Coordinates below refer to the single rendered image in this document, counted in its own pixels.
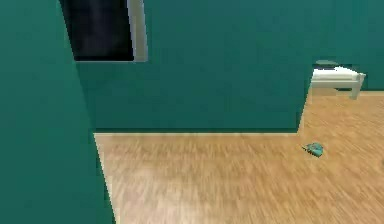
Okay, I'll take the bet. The small teal object on floor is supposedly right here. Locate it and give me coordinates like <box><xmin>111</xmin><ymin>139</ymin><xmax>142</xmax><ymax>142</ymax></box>
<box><xmin>302</xmin><ymin>142</ymin><xmax>324</xmax><ymax>158</ymax></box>

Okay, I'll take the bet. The white bed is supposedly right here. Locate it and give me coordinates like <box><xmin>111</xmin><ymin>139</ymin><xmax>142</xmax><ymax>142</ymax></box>
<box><xmin>310</xmin><ymin>66</ymin><xmax>367</xmax><ymax>101</ymax></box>

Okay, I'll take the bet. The dark window with white frame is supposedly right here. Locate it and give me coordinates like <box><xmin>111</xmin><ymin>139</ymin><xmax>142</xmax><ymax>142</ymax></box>
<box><xmin>58</xmin><ymin>0</ymin><xmax>149</xmax><ymax>63</ymax></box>

